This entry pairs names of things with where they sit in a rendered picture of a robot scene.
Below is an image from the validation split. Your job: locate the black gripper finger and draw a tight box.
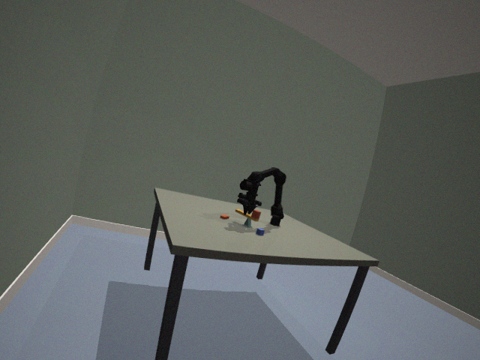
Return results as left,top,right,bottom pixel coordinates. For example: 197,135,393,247
242,204,251,215
248,204,257,215

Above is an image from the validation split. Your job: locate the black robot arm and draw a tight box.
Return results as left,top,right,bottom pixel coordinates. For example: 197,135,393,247
240,167,286,227

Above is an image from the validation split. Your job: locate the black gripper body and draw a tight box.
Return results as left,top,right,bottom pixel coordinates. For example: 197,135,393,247
237,191,262,206

